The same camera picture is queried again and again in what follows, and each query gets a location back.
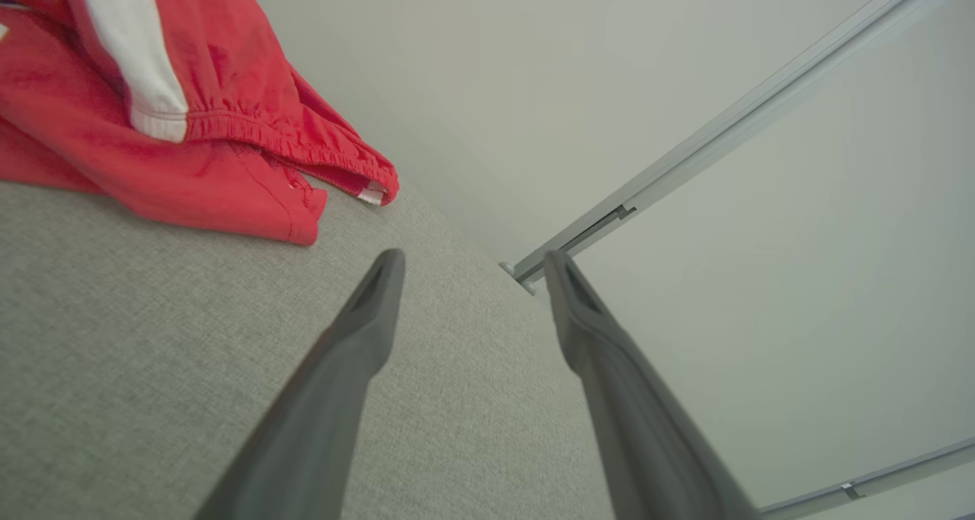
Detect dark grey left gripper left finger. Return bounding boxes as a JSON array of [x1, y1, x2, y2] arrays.
[[194, 249, 406, 520]]

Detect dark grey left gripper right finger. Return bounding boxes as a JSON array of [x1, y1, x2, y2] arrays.
[[543, 250, 762, 520]]

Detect red shorts with white stripe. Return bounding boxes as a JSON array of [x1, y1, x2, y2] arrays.
[[0, 0, 401, 247]]

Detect grey fabric upholstered platform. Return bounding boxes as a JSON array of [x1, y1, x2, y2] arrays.
[[0, 177, 618, 520]]

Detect grey partition frame rail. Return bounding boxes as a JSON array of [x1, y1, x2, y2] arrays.
[[762, 438, 975, 520]]

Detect grey double partition post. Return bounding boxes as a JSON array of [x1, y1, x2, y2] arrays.
[[499, 0, 975, 296]]

